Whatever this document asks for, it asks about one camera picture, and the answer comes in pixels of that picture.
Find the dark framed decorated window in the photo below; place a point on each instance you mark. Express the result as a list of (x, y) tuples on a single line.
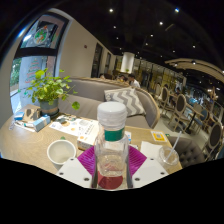
[(36, 50)]

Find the printed paper menu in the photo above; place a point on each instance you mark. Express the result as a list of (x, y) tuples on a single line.
[(71, 126)]

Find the grey curved sofa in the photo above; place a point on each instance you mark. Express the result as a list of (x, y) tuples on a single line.
[(90, 96)]

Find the dark grey tufted chair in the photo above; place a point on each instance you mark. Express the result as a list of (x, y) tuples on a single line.
[(188, 150)]

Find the green potted plant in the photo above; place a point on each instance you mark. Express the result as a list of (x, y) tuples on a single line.
[(50, 90)]

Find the white paper napkin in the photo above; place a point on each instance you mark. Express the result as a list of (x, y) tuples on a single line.
[(149, 150)]

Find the group of round-back chairs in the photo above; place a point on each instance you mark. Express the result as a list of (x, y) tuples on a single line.
[(180, 106)]

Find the group of ceiling spotlights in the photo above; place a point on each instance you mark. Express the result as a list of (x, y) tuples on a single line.
[(160, 23)]

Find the clear plastic cup with straw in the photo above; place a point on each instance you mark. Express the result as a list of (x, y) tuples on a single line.
[(168, 156)]

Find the person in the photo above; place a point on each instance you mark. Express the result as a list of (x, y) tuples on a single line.
[(134, 81), (121, 78)]

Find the yellow table card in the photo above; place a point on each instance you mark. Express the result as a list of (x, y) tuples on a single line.
[(158, 136)]

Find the light blue tissue box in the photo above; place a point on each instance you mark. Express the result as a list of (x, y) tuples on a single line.
[(41, 123)]

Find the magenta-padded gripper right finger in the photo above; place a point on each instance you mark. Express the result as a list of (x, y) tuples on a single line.
[(150, 171)]

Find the clear plastic bottle white cap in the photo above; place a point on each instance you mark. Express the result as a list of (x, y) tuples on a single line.
[(111, 151)]

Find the white ceramic mug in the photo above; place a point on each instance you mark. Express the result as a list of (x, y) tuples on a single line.
[(61, 160)]

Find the grey white chevron pillow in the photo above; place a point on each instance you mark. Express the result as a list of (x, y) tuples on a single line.
[(125, 101)]

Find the blue white small pack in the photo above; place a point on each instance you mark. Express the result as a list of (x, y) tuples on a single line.
[(19, 116)]

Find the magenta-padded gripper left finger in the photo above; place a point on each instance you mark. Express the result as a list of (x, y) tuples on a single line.
[(74, 171)]

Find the white round pillar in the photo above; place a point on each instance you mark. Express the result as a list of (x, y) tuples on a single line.
[(127, 62)]

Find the white blue tissue pack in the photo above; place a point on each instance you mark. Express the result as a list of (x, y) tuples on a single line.
[(128, 136)]

